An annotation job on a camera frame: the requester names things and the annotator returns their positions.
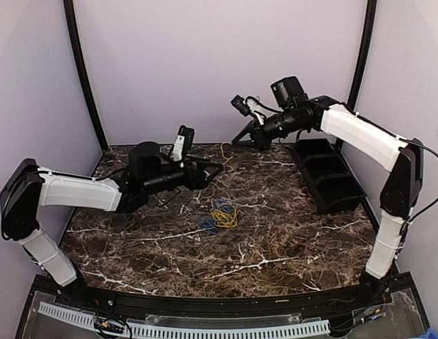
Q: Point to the white slotted cable duct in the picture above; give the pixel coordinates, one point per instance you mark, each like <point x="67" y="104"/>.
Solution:
<point x="181" y="328"/>

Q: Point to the left black frame post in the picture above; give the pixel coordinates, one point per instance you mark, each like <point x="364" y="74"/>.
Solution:
<point x="78" y="57"/>

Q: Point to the black front rail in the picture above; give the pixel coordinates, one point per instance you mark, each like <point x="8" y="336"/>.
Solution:
<point x="335" y="304"/>

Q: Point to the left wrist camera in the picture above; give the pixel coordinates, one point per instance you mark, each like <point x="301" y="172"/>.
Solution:
<point x="182" y="141"/>

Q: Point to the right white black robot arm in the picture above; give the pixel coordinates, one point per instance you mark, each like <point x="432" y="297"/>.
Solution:
<point x="403" y="159"/>

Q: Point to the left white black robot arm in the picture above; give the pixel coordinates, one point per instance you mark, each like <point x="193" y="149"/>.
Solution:
<point x="149" y="172"/>

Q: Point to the black three-compartment bin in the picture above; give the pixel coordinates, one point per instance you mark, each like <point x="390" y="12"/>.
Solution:
<point x="327" y="176"/>

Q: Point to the blue object at corner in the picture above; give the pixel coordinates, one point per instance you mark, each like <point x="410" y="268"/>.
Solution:
<point x="431" y="334"/>

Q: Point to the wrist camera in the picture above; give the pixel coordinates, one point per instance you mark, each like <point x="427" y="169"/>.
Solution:
<point x="246" y="110"/>
<point x="182" y="141"/>

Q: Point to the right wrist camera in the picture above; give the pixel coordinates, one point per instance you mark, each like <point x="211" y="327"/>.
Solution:
<point x="246" y="110"/>

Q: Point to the black frame post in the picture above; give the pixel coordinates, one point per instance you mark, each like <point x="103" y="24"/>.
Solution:
<point x="370" y="15"/>
<point x="78" y="57"/>

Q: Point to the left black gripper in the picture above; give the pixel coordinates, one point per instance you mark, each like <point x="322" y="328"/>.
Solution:
<point x="200" y="182"/>

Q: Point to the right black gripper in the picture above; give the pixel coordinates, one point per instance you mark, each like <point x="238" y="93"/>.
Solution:
<point x="260" y="140"/>

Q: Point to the right black frame post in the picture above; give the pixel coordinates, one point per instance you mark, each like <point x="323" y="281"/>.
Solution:
<point x="370" y="15"/>

